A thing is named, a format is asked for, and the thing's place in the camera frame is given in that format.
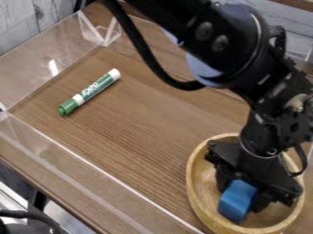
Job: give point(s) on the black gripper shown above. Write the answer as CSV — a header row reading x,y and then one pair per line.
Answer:
x,y
265,172

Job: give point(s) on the blue rectangular block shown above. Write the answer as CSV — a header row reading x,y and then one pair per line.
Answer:
x,y
236,200

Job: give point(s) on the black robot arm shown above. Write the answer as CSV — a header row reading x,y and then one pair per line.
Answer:
x,y
238,54

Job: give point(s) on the brown wooden bowl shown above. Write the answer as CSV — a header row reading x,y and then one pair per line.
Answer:
x,y
272,221

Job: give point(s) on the green Expo marker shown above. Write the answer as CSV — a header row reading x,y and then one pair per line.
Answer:
x,y
89,92

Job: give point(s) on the clear acrylic tray wall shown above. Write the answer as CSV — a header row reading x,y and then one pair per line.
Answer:
x,y
110,162

